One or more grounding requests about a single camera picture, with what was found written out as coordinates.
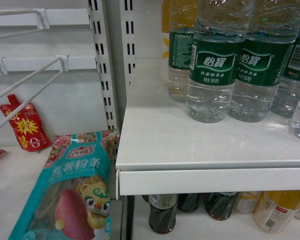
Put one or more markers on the white shelf with water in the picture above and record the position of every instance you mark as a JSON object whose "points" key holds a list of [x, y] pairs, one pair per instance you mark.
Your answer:
{"points": [[162, 150]]}

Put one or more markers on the white slotted shelf upright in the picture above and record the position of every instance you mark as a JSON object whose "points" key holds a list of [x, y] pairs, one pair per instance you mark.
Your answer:
{"points": [[113, 32]]}

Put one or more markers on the water bottle back left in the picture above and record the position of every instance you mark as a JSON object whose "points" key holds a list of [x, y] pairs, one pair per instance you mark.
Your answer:
{"points": [[183, 14]]}

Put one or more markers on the yellow bottle behind water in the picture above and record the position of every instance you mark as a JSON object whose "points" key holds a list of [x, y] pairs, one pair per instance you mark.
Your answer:
{"points": [[165, 30]]}

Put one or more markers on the water bottle green label front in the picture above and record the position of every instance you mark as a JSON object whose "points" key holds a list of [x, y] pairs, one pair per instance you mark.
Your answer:
{"points": [[220, 30]]}

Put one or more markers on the water bottle green label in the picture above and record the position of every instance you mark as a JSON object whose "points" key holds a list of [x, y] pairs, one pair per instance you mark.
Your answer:
{"points": [[220, 30], [273, 29]]}

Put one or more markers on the water bottle barcode side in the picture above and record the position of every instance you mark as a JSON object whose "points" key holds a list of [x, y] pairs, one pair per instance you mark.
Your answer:
{"points": [[288, 92]]}

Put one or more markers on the dark tea bottle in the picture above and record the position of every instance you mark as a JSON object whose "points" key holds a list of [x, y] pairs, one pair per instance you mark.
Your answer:
{"points": [[188, 202], [162, 216], [219, 205]]}

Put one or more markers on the teal sweet potato noodle bag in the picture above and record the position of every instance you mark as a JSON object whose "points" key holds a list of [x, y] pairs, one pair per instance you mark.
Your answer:
{"points": [[71, 200]]}

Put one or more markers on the white yellow drink bottle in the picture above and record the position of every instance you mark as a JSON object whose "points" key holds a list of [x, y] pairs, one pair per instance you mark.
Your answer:
{"points": [[246, 201]]}

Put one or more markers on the yellow juice bottle white label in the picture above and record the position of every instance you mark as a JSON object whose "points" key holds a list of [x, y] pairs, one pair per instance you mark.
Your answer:
{"points": [[275, 209]]}

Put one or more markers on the white wire display hook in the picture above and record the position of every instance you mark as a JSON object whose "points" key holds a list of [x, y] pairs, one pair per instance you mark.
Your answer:
{"points": [[41, 21], [45, 77]]}

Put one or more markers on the white wire display hook upper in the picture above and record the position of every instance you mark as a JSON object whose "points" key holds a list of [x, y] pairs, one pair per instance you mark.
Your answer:
{"points": [[41, 21]]}

